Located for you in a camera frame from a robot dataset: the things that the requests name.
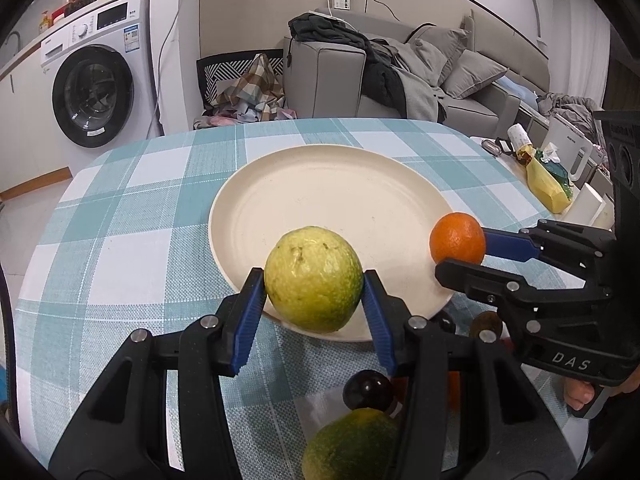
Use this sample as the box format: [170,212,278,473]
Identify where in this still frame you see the white electric kettle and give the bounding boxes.
[542,110,596,188]

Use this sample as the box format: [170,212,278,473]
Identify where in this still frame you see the dark clothes pile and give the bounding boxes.
[287,12,407,117]

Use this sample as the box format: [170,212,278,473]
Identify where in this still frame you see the grey sofa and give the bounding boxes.
[282,10,551,136]

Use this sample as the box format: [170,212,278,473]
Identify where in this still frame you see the grey garment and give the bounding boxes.
[370,37,446,123]

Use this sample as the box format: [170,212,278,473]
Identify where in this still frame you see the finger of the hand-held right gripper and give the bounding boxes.
[482,219,617,290]
[435,258,614,357]

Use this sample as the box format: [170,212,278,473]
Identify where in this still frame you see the yellow guava with green patch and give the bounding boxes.
[301,407,402,480]

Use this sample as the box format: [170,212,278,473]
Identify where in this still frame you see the grey crumpled clothes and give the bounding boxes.
[537,92,601,126]

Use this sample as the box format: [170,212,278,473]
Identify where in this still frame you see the person's right hand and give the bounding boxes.
[564,377,596,412]

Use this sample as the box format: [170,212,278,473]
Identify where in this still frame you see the dark purple plum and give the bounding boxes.
[342,369,395,413]
[432,310,457,335]

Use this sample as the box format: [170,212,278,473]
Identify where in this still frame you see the cream round plate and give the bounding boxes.
[207,145,458,343]

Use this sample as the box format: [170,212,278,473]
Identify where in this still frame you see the pink clothes heap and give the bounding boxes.
[192,107,296,131]

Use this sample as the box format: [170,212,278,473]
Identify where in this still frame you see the orange mandarin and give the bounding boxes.
[392,371,462,413]
[429,212,487,266]

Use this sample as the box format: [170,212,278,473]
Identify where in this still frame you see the brown longan fruit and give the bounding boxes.
[469,311,503,341]

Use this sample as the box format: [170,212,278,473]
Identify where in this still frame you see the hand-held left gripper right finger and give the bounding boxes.
[361,269,578,480]

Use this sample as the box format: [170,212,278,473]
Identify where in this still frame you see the yellow plastic bag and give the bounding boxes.
[525,155,573,213]

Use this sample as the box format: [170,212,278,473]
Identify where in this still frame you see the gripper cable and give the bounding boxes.
[575,420,596,466]

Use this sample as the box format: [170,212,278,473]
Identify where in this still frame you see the teal checked tablecloth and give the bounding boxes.
[12,117,596,480]

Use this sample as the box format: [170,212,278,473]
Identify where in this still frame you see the pale yellow guava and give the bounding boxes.
[264,226,364,335]

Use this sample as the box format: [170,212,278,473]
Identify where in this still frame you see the grey sofa cushion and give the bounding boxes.
[407,22,471,86]
[442,50,508,101]

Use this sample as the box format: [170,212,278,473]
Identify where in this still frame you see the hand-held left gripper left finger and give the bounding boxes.
[47,267,269,480]

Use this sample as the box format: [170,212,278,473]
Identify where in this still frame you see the white box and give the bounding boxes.
[570,182,616,231]

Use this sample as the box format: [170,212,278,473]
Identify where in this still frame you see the white washing machine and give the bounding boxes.
[39,0,163,173]

